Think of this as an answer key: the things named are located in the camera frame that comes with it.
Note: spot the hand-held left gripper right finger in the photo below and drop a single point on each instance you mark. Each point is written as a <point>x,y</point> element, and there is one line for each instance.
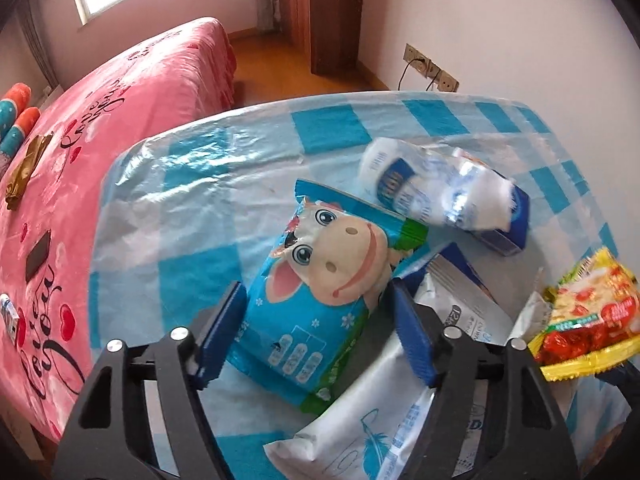
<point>412,335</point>

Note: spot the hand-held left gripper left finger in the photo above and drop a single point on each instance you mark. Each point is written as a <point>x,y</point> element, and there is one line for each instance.
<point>225,330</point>

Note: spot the blue cow print wipes packet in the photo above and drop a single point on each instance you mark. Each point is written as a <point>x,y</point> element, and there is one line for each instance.
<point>320,280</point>

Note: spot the blue tissue pack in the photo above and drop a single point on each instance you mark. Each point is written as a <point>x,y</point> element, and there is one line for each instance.
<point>510,232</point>
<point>465,300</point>

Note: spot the white plastic bottle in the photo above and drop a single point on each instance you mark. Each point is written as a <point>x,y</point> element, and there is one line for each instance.
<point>415,185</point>

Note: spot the white feather print packet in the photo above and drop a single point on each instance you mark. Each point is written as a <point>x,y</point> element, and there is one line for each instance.
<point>360,425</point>

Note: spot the white crumpled wrapper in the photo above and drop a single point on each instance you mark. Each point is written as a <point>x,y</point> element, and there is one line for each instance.
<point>527,312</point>

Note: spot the blue white checked tablecloth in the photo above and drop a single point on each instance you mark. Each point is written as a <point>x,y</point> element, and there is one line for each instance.
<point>200,210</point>

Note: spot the yellow red snack wrapper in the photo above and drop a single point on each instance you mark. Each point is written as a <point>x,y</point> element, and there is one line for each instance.
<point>590,320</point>

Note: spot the black flat rectangular object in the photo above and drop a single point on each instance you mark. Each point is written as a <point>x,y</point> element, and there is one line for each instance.
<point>38,255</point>

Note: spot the small white blue carton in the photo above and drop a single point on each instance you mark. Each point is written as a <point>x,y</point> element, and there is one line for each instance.
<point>9,317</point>

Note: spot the pink blanket bed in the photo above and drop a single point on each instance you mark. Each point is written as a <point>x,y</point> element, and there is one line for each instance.
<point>100,125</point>

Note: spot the brown wooden wardrobe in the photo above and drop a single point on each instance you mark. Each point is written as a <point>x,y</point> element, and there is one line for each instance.
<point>325,10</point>

